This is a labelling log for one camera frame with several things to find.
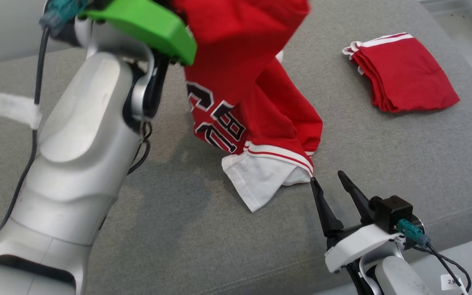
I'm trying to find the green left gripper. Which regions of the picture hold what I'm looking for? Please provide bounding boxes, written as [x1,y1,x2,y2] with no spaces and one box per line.
[78,0,198,66]

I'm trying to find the red jersey with white sleeves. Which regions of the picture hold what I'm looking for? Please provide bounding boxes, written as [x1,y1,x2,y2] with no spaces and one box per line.
[170,0,324,213]

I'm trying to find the right camera cable teal plug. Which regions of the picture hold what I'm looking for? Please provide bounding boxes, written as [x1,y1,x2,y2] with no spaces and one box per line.
[395,219,472,295]

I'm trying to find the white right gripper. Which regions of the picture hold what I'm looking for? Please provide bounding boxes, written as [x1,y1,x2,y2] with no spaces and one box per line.
[309,170,403,274]

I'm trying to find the red shorts with white stripe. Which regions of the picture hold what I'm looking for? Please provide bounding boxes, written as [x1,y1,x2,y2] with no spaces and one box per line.
[342,32,461,113]

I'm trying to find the white strap on cable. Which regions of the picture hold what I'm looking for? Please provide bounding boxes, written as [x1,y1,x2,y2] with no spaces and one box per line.
[0,91,43,130]

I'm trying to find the camera cable teal plug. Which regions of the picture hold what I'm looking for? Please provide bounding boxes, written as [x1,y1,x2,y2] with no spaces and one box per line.
[395,219,472,295]
[0,0,88,243]

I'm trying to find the left camera cable teal plug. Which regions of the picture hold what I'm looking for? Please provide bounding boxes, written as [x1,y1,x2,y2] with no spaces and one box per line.
[0,0,88,243]

